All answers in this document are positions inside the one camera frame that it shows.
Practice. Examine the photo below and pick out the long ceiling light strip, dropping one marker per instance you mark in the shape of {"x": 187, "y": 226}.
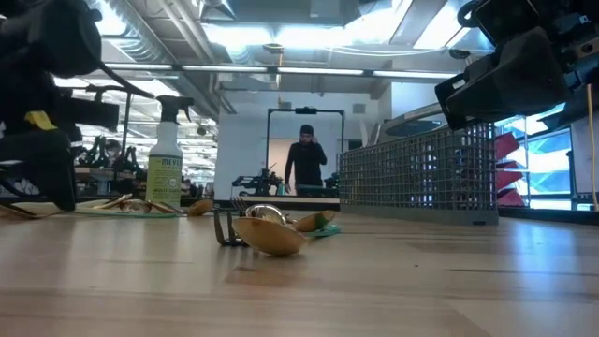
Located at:
{"x": 318, "y": 71}

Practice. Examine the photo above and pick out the grey mesh cutlery basket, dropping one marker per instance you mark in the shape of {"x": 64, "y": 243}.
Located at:
{"x": 416, "y": 178}

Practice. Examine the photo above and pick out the background robot arms group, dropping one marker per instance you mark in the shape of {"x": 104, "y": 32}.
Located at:
{"x": 98, "y": 152}

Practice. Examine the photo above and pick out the beige door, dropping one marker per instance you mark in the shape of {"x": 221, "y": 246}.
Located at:
{"x": 276, "y": 159}

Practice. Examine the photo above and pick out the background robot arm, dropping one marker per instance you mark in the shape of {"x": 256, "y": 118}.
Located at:
{"x": 257, "y": 183}
{"x": 333, "y": 181}

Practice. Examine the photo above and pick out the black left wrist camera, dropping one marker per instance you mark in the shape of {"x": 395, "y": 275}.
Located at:
{"x": 91, "y": 114}

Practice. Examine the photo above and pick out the grey wall vent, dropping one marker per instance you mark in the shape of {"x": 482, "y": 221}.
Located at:
{"x": 359, "y": 109}

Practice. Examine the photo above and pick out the red plastic bins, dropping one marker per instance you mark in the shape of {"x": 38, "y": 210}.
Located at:
{"x": 507, "y": 145}

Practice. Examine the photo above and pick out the black metal fork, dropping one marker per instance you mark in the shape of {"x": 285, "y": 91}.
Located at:
{"x": 238, "y": 203}
{"x": 229, "y": 234}

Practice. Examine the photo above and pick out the yellow label spray cleaner bottle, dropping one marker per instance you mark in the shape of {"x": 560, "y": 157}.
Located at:
{"x": 164, "y": 178}

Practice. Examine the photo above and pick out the background wooden table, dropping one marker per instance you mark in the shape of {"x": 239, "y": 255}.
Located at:
{"x": 107, "y": 174}

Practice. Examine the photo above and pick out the black background camera frame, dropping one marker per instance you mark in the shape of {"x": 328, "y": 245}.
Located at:
{"x": 127, "y": 117}
{"x": 306, "y": 111}

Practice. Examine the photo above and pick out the silver ceiling duct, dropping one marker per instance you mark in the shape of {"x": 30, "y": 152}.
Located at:
{"x": 140, "y": 47}

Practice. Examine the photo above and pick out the teal drink can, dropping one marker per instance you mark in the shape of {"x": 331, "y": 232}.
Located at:
{"x": 281, "y": 190}

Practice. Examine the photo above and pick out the blue lit glass partition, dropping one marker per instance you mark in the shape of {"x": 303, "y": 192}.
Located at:
{"x": 552, "y": 164}

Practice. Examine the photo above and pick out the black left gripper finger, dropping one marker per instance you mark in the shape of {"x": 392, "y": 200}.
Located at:
{"x": 63, "y": 182}

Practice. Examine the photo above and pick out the person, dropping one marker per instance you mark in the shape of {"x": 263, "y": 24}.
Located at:
{"x": 306, "y": 164}

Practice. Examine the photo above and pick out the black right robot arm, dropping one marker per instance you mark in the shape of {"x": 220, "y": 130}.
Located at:
{"x": 580, "y": 110}

